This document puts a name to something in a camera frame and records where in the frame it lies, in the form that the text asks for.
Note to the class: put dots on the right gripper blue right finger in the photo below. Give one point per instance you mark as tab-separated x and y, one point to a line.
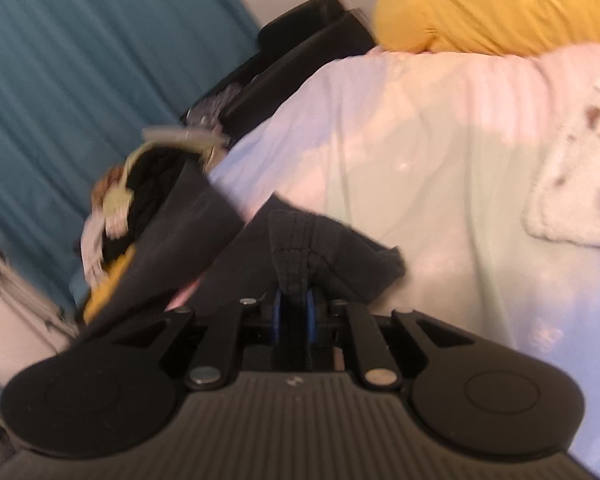
350	326

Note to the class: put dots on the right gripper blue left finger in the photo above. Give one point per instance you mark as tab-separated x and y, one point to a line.
240	337

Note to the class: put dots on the black drawstring pants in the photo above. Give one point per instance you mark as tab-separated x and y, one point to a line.
198	237

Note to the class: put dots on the pile of clothes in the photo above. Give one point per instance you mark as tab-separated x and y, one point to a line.
129	195

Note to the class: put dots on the pastel bed sheet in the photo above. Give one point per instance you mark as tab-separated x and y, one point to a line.
435	154

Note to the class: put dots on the clear plastic bag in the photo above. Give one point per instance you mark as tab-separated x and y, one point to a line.
205	114

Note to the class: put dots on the white spotted plush blanket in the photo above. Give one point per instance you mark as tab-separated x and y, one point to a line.
564	202

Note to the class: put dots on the teal curtain right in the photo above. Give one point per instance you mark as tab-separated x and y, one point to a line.
79	79

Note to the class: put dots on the black leather armchair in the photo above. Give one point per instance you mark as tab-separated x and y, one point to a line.
291	49

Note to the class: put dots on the yellow pillow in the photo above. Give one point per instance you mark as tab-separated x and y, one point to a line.
492	27

